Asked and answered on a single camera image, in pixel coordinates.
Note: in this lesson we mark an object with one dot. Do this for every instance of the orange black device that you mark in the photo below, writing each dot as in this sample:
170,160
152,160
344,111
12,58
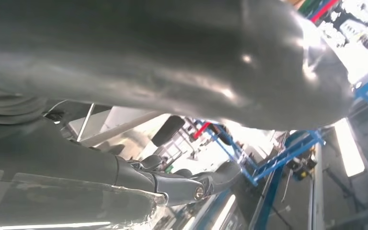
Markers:
301,165

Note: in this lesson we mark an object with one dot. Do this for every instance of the stainless steel workbench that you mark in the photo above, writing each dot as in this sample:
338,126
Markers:
130,139

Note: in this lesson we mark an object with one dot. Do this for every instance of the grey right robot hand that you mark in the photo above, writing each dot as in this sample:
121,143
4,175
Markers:
139,57

